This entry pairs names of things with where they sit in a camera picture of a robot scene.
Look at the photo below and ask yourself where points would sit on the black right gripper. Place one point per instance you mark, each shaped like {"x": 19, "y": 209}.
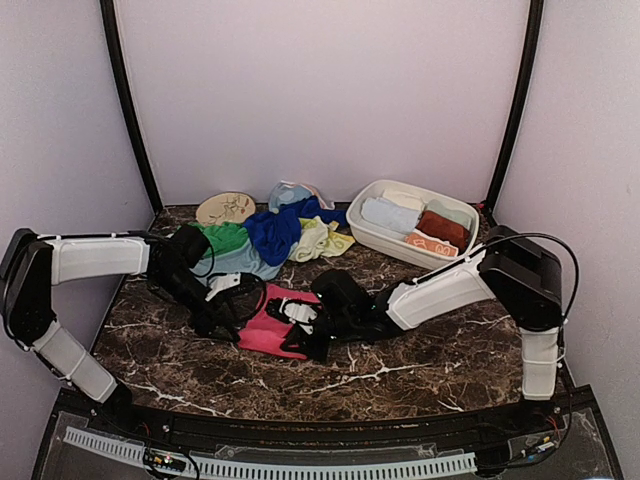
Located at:
{"x": 297, "y": 336}

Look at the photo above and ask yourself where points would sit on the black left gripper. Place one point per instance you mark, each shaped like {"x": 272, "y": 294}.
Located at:
{"x": 205, "y": 326}

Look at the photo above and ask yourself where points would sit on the pink towel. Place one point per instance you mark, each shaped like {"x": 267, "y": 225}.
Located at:
{"x": 264, "y": 333}

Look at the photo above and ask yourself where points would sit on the large pale blue towel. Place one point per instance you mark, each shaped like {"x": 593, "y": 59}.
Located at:
{"x": 387, "y": 214}

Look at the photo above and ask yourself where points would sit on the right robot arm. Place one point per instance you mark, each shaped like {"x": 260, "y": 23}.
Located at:
{"x": 510, "y": 268}

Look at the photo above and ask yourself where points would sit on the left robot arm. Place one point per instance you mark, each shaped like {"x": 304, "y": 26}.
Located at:
{"x": 35, "y": 265}

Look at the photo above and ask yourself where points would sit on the grey-blue towel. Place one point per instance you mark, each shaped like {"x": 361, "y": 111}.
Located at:
{"x": 245, "y": 259}

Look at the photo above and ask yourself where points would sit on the beige bird-painted plate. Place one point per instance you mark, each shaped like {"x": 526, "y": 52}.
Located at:
{"x": 232, "y": 207}

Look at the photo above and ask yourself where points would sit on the pale yellow patterned towel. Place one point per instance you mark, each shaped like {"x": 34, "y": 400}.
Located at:
{"x": 320, "y": 239}

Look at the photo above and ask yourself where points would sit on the royal blue towel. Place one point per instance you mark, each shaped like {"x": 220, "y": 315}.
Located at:
{"x": 274, "y": 234}

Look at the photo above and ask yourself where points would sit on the light blue dotted towel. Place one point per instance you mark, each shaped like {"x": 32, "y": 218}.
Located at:
{"x": 285, "y": 193}

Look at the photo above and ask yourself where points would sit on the orange patterned rolled towel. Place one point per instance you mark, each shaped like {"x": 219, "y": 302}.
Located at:
{"x": 431, "y": 244}

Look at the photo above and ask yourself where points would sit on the white plastic basin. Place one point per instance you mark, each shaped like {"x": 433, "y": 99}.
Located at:
{"x": 392, "y": 243}

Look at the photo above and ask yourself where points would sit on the brown rolled towel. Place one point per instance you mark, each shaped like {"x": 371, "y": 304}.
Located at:
{"x": 437, "y": 226}

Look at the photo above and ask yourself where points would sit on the white rolled towel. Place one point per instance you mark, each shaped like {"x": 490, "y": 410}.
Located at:
{"x": 404, "y": 199}

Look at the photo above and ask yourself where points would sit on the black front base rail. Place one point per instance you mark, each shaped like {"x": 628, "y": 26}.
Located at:
{"x": 487, "y": 428}

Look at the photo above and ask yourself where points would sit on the white slotted cable duct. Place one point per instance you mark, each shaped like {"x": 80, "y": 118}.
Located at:
{"x": 252, "y": 463}

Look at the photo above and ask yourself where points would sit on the black left frame post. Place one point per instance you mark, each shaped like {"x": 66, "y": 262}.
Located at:
{"x": 128, "y": 110}

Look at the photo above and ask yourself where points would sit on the black frame post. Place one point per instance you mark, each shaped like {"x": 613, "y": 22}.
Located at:
{"x": 128, "y": 110}
{"x": 521, "y": 89}

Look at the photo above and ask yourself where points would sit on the black right frame post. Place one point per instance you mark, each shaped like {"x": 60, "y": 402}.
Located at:
{"x": 521, "y": 89}

